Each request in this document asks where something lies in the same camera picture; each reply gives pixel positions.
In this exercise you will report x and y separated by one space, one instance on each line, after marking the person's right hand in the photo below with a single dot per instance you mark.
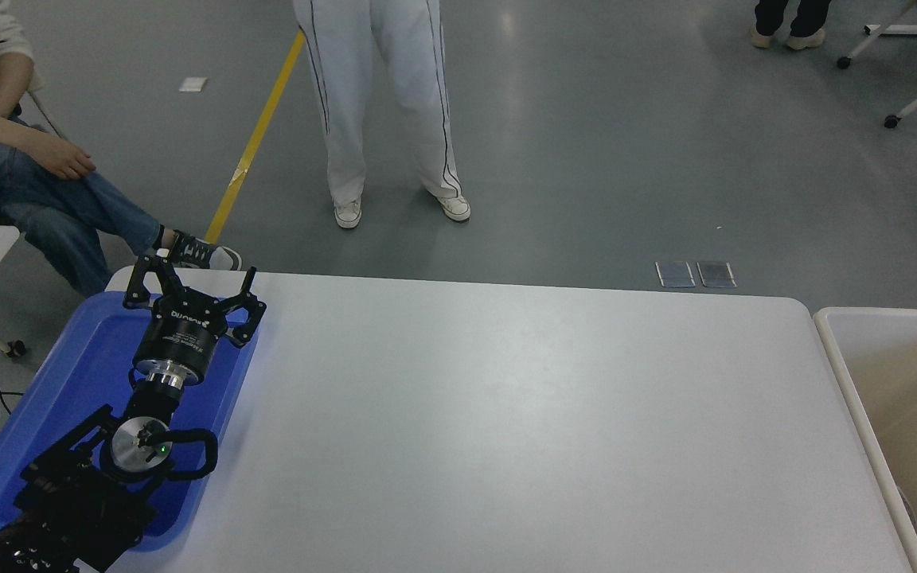
64 161

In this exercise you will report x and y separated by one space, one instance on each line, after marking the blue plastic tray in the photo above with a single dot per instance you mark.
68 382

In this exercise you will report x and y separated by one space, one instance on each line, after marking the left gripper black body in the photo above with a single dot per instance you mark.
176 338

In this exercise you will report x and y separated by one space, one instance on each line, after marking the grey metal floor plate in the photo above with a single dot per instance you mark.
717 274
675 273

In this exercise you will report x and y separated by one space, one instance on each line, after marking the white wheeled stand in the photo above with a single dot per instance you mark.
896 30

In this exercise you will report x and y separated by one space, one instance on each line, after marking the person's left forearm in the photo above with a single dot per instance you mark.
11 91

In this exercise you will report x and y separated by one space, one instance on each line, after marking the person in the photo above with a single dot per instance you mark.
793 20
379 87
37 207

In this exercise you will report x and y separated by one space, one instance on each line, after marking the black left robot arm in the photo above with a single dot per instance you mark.
68 501

